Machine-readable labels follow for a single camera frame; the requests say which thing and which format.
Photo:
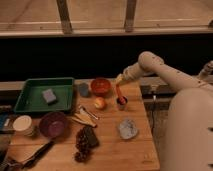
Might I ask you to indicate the dark green sponge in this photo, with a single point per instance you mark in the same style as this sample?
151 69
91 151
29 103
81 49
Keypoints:
91 136

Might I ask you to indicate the white lidded container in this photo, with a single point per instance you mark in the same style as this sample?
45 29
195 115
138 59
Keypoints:
23 125

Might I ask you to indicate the red chili pepper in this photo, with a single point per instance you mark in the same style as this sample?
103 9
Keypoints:
120 96

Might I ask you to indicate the green plastic tray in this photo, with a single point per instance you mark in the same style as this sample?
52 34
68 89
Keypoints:
30 100

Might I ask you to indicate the orange red bowl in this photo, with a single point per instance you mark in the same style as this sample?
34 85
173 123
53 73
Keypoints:
100 86

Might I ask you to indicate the crumpled blue grey cloth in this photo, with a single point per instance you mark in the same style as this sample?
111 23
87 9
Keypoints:
127 129

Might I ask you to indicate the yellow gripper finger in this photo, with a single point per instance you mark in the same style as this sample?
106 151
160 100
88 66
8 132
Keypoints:
119 79

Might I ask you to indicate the small blue cup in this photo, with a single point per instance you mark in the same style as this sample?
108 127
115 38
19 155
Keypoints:
83 89

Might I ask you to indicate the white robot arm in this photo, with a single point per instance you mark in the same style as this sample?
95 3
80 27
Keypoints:
189 133

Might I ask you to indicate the purple bowl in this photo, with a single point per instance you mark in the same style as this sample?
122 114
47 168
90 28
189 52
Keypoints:
53 124

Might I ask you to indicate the blue box at left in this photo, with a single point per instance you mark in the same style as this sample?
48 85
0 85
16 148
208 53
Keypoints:
6 124

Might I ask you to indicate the black spatula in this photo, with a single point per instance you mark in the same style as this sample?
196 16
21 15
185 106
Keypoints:
38 155

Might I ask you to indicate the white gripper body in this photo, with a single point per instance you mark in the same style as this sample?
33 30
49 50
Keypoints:
132 73

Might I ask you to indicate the dark grape bunch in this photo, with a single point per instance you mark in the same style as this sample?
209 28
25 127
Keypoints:
83 147

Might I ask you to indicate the red yellow apple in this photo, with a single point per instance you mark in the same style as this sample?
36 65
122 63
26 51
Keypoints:
100 103

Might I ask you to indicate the white handled knife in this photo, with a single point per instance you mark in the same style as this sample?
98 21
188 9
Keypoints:
82 108

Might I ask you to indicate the small metal cup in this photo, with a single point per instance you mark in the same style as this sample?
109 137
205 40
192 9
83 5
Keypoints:
120 106

